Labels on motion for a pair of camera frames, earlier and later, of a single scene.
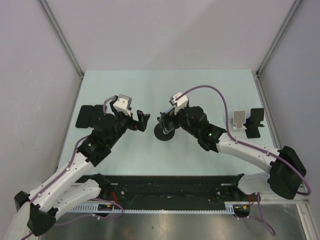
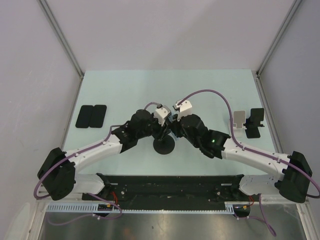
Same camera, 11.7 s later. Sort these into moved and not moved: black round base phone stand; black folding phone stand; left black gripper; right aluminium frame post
Moved: left black gripper; black round base phone stand
Not moved: right aluminium frame post; black folding phone stand
